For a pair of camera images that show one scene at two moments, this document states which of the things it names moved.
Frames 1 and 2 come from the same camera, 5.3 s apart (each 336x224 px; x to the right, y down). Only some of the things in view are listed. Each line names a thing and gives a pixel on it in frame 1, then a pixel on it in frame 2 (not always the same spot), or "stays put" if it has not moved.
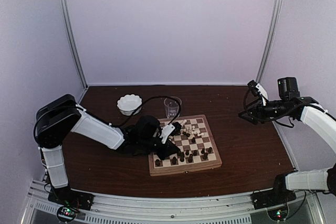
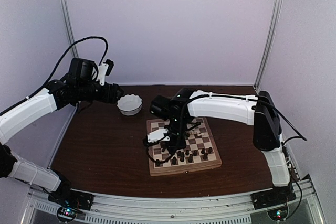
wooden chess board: (198, 149) stays put
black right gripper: (255, 109) → (181, 144)
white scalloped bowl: (128, 104) stays put
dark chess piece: (190, 159) stays put
